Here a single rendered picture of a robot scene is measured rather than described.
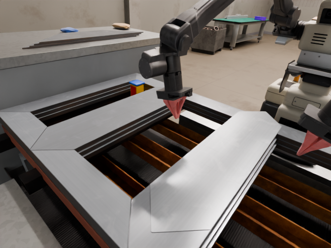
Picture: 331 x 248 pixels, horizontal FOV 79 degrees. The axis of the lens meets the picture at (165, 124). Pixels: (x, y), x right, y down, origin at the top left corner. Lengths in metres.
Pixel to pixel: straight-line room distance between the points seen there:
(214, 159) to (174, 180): 0.15
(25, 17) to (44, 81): 3.05
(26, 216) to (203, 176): 0.49
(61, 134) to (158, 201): 0.42
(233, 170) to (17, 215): 0.61
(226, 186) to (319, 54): 0.83
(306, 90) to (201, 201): 0.94
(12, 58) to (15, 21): 3.04
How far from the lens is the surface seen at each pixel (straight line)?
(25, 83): 1.05
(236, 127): 0.83
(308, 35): 1.22
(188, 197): 0.53
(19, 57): 1.03
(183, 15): 0.63
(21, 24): 4.07
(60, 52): 1.08
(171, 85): 0.61
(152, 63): 0.56
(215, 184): 0.57
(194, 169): 0.59
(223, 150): 0.69
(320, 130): 0.49
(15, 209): 0.74
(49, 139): 0.76
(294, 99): 1.29
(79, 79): 1.15
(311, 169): 1.09
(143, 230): 0.47
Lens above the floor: 1.27
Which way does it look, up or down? 32 degrees down
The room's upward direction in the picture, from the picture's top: 4 degrees clockwise
